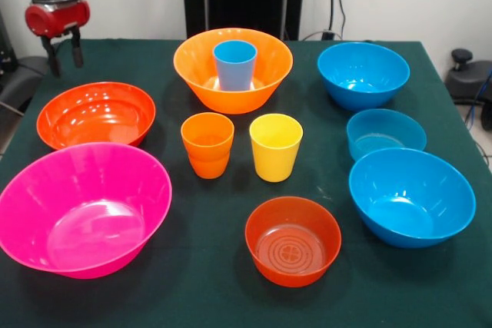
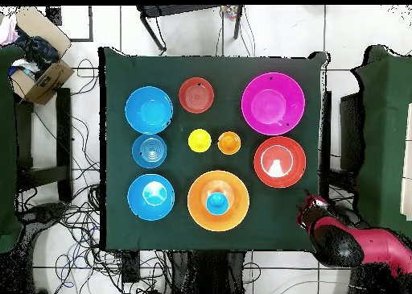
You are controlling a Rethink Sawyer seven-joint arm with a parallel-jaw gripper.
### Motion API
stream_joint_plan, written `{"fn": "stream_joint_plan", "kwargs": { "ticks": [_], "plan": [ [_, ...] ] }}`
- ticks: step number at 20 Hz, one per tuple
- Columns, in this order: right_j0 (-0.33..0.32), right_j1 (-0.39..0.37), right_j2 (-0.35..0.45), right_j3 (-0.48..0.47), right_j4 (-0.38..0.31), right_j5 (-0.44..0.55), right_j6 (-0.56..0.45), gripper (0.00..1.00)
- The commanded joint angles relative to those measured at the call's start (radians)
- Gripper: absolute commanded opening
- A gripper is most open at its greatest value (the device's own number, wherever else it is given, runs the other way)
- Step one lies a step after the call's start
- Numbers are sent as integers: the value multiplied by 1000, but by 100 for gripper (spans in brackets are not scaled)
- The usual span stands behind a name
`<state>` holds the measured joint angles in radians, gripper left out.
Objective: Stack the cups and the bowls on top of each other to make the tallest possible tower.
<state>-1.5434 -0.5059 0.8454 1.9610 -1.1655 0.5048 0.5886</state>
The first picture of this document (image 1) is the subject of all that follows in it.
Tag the yellow cup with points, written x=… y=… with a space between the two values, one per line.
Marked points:
x=276 y=159

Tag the wide red bowl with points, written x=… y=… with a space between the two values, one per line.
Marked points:
x=96 y=113

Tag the orange cup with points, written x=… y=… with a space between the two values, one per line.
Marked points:
x=207 y=140
x=209 y=169

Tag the large orange bowl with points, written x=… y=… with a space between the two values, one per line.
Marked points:
x=192 y=67

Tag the blue cup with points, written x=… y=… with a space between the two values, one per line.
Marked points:
x=234 y=74

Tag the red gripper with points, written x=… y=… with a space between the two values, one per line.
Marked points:
x=57 y=18

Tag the small teal blue bowl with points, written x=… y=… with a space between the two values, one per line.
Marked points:
x=384 y=132

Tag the dark green table cloth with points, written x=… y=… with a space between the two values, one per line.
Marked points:
x=215 y=301

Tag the black pedestal leg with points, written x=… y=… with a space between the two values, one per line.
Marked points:
x=23 y=78
x=467 y=82

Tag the small red bowl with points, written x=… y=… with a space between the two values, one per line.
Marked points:
x=292 y=251

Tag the large pink bowl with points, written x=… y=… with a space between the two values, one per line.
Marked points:
x=84 y=205

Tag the large blue bowl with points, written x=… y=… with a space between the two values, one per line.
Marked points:
x=363 y=74
x=411 y=197

